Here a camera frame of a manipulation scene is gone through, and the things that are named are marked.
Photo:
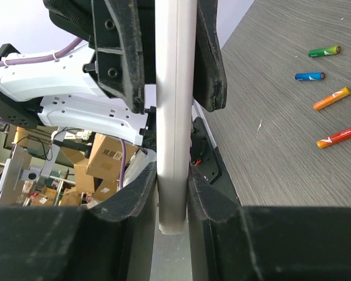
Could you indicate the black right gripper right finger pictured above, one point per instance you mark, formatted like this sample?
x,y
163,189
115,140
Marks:
x,y
229,241

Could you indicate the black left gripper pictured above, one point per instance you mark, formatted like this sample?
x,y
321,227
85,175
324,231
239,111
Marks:
x,y
122,34

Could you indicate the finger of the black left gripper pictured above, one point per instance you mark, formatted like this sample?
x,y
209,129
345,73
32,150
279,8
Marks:
x,y
210,83

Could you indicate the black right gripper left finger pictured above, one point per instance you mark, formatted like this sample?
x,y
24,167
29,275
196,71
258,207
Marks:
x,y
111,241

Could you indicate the white red remote control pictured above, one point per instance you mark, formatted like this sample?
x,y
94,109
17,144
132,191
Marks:
x,y
175,32

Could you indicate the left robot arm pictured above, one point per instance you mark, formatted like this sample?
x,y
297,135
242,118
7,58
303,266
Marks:
x,y
54,90

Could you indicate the cardboard box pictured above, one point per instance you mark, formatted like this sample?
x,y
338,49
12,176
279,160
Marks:
x,y
106,158

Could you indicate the blue AAA battery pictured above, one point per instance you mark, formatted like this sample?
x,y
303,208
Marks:
x,y
315,76

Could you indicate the green AAA battery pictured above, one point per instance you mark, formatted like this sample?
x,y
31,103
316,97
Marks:
x,y
325,51

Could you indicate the red orange AAA battery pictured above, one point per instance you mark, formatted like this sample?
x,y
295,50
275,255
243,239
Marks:
x,y
334,139

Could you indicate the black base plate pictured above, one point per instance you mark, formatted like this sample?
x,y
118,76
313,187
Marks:
x,y
202,152

